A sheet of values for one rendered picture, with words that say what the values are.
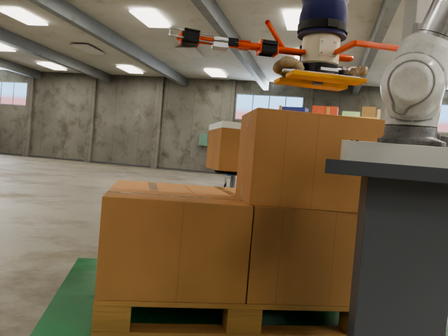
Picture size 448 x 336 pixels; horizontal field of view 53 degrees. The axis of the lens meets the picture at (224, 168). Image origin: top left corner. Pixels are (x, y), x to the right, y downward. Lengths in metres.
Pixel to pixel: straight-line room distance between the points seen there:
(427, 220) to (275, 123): 0.74
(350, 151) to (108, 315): 1.10
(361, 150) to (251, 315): 0.89
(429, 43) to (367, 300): 0.74
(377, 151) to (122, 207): 0.96
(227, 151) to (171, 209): 1.88
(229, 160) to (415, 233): 2.38
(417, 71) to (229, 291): 1.12
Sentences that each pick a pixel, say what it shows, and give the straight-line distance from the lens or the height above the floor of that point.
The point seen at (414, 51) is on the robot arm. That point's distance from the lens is 1.27.
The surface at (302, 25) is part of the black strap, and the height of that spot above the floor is 1.34.
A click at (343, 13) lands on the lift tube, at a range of 2.14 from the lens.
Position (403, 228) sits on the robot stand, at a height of 0.57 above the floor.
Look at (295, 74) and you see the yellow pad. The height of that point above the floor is 1.10.
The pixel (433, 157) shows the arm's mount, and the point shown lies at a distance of 1.38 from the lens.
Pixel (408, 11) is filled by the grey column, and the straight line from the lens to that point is 3.67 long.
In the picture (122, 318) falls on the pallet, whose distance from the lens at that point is 1.87.
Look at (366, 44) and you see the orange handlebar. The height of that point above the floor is 1.23.
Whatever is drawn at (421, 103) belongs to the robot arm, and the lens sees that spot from 1.23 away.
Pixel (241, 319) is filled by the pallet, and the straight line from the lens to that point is 1.91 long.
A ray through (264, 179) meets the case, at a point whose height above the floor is 0.65.
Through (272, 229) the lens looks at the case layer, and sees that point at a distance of 1.85.
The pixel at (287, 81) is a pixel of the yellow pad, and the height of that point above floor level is 1.10.
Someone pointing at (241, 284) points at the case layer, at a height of 0.22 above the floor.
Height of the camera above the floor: 0.73
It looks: 1 degrees down
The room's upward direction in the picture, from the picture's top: 5 degrees clockwise
